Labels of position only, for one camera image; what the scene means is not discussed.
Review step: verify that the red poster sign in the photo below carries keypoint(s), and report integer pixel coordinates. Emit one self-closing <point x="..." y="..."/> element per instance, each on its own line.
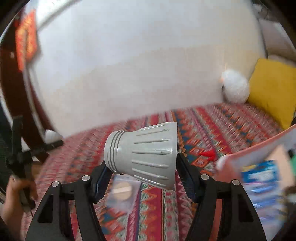
<point x="26" y="40"/>

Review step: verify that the white ribbed paper cup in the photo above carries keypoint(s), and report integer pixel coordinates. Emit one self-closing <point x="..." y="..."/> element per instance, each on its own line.
<point x="51" y="136"/>

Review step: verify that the pink cardboard box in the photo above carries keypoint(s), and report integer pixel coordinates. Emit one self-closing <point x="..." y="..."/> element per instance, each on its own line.
<point x="282" y="160"/>

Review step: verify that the yellow cushion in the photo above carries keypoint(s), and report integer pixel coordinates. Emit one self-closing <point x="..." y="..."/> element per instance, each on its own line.
<point x="272" y="88"/>

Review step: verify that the blue printed packet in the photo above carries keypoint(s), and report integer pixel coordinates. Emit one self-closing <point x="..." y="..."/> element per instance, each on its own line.
<point x="261" y="182"/>

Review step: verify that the dark wooden door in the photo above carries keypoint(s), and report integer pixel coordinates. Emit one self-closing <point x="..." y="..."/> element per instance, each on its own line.
<point x="13" y="87"/>

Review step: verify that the red small clip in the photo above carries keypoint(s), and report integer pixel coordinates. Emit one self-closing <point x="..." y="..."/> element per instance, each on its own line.
<point x="210" y="155"/>

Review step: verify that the white fluffy chick toy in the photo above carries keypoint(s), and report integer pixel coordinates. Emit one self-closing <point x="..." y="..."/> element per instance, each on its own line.
<point x="235" y="87"/>

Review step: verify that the salmon pink storage box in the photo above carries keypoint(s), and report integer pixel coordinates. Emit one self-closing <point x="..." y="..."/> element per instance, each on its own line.
<point x="229" y="168"/>

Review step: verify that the patterned red bedspread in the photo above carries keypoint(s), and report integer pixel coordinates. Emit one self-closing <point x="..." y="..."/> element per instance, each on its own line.
<point x="161" y="214"/>

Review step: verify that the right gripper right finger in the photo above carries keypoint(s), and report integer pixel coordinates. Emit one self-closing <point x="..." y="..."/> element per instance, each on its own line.
<point x="238" y="221"/>

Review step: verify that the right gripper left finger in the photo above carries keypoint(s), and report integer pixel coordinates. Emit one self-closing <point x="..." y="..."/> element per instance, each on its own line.
<point x="52" y="219"/>

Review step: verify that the clear bag with biscuit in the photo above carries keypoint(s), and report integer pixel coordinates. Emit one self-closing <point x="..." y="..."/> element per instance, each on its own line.
<point x="123" y="193"/>

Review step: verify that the grey ribbed cup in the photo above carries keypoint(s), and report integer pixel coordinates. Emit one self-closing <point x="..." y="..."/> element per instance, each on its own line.
<point x="149" y="154"/>

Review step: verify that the pink sofa backrest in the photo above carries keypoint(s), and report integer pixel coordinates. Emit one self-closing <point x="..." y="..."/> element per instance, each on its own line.
<point x="277" y="43"/>

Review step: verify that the bare left hand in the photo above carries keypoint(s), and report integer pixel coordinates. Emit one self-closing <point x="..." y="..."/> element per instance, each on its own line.
<point x="12" y="211"/>

